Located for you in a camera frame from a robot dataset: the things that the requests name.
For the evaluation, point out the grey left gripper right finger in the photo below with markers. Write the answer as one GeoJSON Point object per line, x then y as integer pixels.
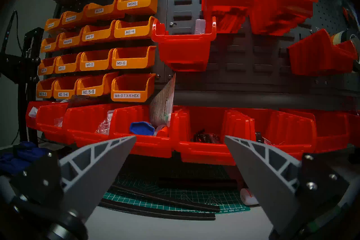
{"type": "Point", "coordinates": [267, 177]}

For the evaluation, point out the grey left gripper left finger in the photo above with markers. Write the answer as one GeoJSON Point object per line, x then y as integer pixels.
{"type": "Point", "coordinates": [92, 172]}

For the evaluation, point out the small white red object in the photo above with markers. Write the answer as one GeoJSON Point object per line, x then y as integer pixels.
{"type": "Point", "coordinates": [249, 196]}

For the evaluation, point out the clear plastic bag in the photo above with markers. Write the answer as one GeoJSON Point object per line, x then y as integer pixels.
{"type": "Point", "coordinates": [104, 125]}

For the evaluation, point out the blue plastic cap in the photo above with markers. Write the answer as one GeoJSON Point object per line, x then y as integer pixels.
{"type": "Point", "coordinates": [142, 128]}

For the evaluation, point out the black tools in bin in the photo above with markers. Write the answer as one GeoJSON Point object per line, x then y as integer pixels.
{"type": "Point", "coordinates": [205, 138]}

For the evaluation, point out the blue clamp pile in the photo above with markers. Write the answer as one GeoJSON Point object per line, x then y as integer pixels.
{"type": "Point", "coordinates": [19, 155]}

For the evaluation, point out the green cutting mat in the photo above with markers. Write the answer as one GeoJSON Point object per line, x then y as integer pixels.
{"type": "Point", "coordinates": [168, 169]}

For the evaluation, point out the orange capped bottle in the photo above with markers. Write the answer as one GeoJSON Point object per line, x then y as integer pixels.
{"type": "Point", "coordinates": [163, 131]}

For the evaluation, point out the orange-yellow bin M2.5-6 label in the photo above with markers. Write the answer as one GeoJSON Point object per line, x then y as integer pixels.
{"type": "Point", "coordinates": [73, 91]}

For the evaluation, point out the orange-yellow bin M2.5-5 label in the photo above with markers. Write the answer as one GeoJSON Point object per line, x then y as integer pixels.
{"type": "Point", "coordinates": [104, 89]}

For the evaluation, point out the orange-yellow bin M2.5-8 label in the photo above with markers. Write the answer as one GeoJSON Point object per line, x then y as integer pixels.
{"type": "Point", "coordinates": [50, 89]}

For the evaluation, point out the orange-yellow bin M4-0.7 HEX label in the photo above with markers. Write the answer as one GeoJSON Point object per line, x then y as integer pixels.
{"type": "Point", "coordinates": [146, 90]}

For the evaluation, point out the folded paper manual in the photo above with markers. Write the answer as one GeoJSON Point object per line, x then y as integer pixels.
{"type": "Point", "coordinates": [163, 101]}

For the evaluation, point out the orange-yellow bin M3-12 label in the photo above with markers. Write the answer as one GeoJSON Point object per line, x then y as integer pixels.
{"type": "Point", "coordinates": [73, 65]}

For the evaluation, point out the orange-yellow bin M3-8 label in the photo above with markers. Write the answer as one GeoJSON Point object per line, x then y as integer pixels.
{"type": "Point", "coordinates": [102, 62]}

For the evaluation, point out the orange-yellow bin M3-16 label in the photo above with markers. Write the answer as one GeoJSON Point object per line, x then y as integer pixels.
{"type": "Point", "coordinates": [52, 68]}

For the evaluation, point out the orange-yellow bin M3-6 label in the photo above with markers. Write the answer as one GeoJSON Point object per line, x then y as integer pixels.
{"type": "Point", "coordinates": [140, 61]}

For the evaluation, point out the black metal stand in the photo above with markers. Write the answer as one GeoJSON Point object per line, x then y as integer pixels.
{"type": "Point", "coordinates": [22, 68]}

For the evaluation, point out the orange-yellow bin M4X4X6 label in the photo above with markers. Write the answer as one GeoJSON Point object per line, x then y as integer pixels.
{"type": "Point", "coordinates": [77, 40]}

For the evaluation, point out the orange-yellow bin M4X6X6 label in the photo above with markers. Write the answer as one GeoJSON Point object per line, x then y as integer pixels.
{"type": "Point", "coordinates": [54, 44]}

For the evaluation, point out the orange-yellow bin M4-6 label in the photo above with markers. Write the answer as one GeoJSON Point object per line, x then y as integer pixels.
{"type": "Point", "coordinates": [104, 34]}

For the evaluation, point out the orange-yellow bin M3-4 label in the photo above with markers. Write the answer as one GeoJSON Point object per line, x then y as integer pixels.
{"type": "Point", "coordinates": [146, 31]}

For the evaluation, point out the orange-yellow bin M3X5X4 label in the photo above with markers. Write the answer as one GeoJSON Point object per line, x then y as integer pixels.
{"type": "Point", "coordinates": [57, 24]}

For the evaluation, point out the orange-yellow bin M3X8 BAD label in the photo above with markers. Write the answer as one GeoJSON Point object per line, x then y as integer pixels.
{"type": "Point", "coordinates": [81, 17]}

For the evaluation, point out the stacked tape rolls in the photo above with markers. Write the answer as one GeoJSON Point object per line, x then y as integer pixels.
{"type": "Point", "coordinates": [339, 37]}

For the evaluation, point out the clear plastic box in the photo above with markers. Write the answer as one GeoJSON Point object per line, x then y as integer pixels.
{"type": "Point", "coordinates": [200, 26]}

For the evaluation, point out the orange-yellow bin M3X6 label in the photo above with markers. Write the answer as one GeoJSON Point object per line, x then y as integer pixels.
{"type": "Point", "coordinates": [146, 7]}

